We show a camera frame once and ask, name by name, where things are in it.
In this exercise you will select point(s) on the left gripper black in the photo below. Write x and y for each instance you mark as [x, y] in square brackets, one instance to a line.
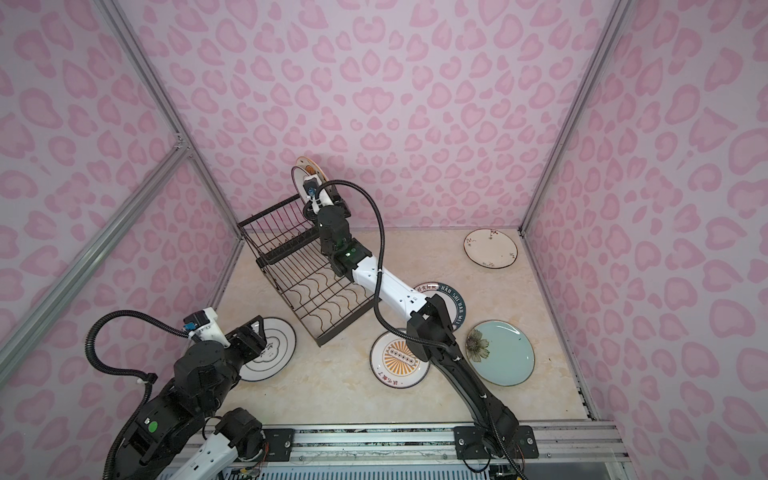
[245, 332]

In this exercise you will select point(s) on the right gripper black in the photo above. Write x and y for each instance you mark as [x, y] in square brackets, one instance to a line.
[315, 215]

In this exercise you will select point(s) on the cream star cartoon plate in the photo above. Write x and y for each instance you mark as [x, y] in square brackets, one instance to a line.
[311, 167]

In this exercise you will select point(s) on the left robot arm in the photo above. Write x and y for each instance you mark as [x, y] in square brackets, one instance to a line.
[203, 377]

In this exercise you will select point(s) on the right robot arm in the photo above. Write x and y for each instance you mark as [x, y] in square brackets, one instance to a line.
[423, 322]

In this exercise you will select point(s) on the white plate black rings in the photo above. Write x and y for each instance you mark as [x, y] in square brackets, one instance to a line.
[273, 348]

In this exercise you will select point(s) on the white plate dark blue rim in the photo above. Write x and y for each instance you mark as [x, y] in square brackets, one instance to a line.
[455, 303]

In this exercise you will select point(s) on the white plate brown rim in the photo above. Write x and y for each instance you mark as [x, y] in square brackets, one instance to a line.
[490, 248]

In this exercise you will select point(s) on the light green flower plate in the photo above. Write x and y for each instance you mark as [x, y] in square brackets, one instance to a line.
[500, 353]

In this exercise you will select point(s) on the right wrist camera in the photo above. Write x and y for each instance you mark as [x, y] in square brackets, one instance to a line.
[311, 186]

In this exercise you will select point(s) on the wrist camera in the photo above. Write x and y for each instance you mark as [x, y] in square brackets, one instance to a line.
[202, 325]
[311, 186]

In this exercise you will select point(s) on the black wire dish rack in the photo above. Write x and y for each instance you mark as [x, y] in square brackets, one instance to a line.
[286, 248]

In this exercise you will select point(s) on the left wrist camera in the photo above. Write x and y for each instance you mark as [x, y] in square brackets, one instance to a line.
[202, 325]

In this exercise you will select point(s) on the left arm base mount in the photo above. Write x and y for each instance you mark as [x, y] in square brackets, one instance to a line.
[270, 445]

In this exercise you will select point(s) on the aluminium frame diagonal beam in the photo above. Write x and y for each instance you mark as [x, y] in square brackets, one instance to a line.
[25, 337]

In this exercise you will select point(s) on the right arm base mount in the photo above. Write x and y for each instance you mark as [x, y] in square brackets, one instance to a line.
[474, 443]

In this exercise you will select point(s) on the aluminium frame post left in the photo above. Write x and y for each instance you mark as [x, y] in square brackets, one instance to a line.
[129, 42]

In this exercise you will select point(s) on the aluminium frame post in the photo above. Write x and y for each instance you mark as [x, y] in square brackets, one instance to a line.
[129, 42]
[608, 40]

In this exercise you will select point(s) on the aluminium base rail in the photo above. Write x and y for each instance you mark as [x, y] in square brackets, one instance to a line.
[568, 450]

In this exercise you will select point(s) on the aluminium frame post right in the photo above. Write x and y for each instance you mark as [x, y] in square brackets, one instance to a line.
[608, 40]

